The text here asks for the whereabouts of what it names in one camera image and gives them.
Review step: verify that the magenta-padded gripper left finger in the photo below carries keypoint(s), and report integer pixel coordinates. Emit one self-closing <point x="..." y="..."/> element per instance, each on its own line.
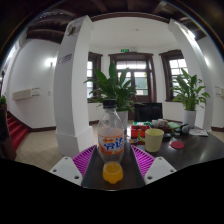
<point x="66" y="168"/>

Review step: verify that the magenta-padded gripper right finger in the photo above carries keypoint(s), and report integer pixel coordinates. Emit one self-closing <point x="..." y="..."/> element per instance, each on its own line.
<point x="159" y="168"/>

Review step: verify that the clear orange soda bottle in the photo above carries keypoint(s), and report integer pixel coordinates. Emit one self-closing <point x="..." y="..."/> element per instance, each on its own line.
<point x="111" y="143"/>

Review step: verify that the pale yellow cup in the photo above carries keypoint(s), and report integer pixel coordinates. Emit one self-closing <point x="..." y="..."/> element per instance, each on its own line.
<point x="154" y="141"/>

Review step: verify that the flat round red coaster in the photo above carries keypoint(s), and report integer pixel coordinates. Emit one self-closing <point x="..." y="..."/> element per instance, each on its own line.
<point x="177" y="145"/>

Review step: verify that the red plastic box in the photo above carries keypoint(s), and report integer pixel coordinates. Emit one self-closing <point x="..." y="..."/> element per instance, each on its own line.
<point x="138" y="131"/>

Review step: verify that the tray of white cups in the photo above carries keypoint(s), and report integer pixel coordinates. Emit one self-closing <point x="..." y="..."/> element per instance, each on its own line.
<point x="160" y="124"/>

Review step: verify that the light green pouch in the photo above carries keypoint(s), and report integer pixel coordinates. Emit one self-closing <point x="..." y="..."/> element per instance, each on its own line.
<point x="174" y="125"/>

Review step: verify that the grey round ball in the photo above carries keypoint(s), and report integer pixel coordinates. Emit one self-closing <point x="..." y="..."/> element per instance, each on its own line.
<point x="184" y="128"/>

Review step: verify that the green and white box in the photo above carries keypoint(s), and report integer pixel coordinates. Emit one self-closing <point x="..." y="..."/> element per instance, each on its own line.
<point x="141" y="123"/>

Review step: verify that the printed paper leaflet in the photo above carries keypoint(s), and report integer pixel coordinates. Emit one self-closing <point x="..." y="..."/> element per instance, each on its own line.
<point x="198" y="132"/>

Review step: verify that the black chair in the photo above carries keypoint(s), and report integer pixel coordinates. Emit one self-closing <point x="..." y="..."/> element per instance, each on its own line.
<point x="148" y="111"/>

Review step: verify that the potted plant in white pot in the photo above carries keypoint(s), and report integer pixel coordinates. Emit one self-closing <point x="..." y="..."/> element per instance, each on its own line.
<point x="189" y="118"/>
<point x="113" y="90"/>

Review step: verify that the red carpeted staircase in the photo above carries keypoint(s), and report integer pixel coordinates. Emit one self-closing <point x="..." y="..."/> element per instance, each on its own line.
<point x="16" y="131"/>

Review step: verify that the dark wooden glazed double door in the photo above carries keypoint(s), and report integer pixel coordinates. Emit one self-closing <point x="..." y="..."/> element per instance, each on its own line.
<point x="141" y="80"/>

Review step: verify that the dark wooden framed window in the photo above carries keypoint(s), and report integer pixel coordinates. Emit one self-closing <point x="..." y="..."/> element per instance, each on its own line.
<point x="90" y="73"/>
<point x="176" y="65"/>

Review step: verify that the green exit sign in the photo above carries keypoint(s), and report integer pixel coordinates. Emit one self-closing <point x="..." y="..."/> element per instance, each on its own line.
<point x="124" y="50"/>

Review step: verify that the dark wooden stair post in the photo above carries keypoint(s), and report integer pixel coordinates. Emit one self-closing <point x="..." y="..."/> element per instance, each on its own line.
<point x="6" y="133"/>

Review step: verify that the white wall radiator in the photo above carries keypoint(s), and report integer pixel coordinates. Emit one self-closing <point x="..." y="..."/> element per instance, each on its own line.
<point x="220" y="91"/>
<point x="23" y="94"/>

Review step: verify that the white wall lamp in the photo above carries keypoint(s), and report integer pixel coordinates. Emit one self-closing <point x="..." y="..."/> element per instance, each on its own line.
<point x="53" y="62"/>

